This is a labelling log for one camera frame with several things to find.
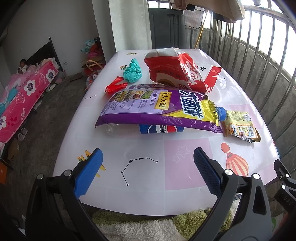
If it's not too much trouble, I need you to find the purple noodle snack bag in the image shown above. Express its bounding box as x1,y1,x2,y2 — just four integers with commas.
95,84,222,133

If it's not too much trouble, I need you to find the yellow snack packet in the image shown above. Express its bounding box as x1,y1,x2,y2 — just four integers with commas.
221,110,261,143

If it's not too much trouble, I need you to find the green plastic bag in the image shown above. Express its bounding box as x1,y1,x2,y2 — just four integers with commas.
123,58,142,83

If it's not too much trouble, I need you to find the dark green cabinet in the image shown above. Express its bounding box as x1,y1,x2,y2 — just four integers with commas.
149,8,185,49

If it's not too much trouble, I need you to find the red white plastic bag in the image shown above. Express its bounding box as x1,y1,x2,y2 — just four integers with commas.
144,48,222,93

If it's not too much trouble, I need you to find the green fluffy rug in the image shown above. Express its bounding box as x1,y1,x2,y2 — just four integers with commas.
92,199,241,241

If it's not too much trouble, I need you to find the pile of bags by wall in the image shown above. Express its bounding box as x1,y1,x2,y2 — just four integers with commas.
81,37,106,90

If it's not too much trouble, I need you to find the metal balcony railing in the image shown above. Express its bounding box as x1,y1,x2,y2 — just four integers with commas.
184,4,295,158

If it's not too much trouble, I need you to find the beige hanging jacket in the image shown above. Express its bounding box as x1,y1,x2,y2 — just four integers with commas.
171,0,245,22

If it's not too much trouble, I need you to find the clear Pepsi plastic bottle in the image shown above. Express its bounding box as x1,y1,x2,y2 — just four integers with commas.
106,107,227,136

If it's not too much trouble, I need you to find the person lying on bed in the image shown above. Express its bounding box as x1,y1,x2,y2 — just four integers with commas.
17,59,29,74

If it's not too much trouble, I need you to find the pink floral bed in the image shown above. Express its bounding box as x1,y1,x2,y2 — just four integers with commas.
1,38,63,147

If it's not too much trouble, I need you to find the red snack wrapper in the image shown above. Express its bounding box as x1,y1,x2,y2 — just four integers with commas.
105,76,128,95

